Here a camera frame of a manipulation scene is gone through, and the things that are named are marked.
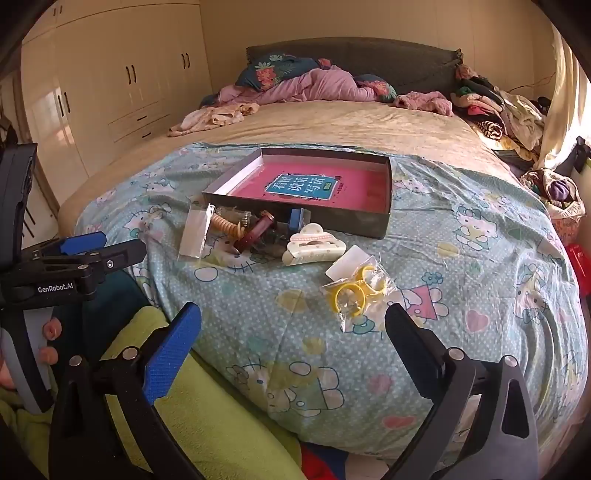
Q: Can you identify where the grey cardboard box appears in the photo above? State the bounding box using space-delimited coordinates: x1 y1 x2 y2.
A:
202 147 393 239

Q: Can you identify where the person's left hand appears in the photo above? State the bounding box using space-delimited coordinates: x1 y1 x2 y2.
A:
39 318 63 365

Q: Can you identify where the purple quilt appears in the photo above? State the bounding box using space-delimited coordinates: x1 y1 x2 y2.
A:
217 65 398 106

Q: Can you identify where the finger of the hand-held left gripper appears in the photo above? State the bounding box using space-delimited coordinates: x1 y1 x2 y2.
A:
21 232 108 269
46 239 147 289

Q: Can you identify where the clear plastic bag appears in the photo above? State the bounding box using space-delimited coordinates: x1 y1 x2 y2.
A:
179 206 215 259

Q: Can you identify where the beige bedspread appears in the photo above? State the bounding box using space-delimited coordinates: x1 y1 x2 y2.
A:
58 99 522 217

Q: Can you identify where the bag of clothes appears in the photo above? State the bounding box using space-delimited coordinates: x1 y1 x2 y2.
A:
519 168 587 245

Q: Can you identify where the cream wardrobe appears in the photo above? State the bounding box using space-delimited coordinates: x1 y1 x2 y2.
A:
0 0 213 222

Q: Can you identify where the pile of clothes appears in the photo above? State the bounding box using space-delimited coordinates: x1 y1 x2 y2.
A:
450 65 555 162

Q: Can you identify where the person's green clothing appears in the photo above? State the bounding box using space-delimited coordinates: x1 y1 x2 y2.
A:
0 305 305 480

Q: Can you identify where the floral pillow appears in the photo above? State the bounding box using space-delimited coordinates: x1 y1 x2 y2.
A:
235 52 333 90

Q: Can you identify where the cartoon printed bedsheet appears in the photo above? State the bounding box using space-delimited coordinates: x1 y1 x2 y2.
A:
74 141 589 455

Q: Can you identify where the dark teal cloth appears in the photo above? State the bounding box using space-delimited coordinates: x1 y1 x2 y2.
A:
51 272 162 352

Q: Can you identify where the small black object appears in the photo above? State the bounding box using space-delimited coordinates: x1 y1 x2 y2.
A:
561 136 591 174

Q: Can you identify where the bag of yellow rings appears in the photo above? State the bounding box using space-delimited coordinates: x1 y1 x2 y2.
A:
322 244 399 332

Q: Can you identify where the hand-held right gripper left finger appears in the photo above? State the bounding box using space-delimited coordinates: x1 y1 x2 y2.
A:
48 302 206 480

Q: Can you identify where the dark grey headboard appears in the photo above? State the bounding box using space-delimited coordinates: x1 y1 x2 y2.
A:
246 38 464 100

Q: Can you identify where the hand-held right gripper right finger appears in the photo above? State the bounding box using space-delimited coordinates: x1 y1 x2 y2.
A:
383 302 541 480

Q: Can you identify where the cream crumpled clothing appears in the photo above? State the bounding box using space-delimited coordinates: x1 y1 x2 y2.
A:
167 102 260 138

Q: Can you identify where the red and blue cloth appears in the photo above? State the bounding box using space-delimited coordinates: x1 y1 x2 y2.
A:
300 443 389 480

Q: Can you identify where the white hair claw clip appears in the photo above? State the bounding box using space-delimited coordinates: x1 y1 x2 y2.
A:
283 223 347 267

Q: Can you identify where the pink fuzzy cloth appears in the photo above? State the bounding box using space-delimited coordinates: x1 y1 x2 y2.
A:
393 91 455 116

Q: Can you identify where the red object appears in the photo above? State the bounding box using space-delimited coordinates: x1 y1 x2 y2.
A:
566 244 591 296

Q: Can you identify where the dark bead bracelet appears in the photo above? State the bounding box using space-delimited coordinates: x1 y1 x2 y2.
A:
259 231 294 259

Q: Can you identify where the cream curtain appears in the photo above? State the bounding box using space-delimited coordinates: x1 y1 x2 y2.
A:
538 23 591 171

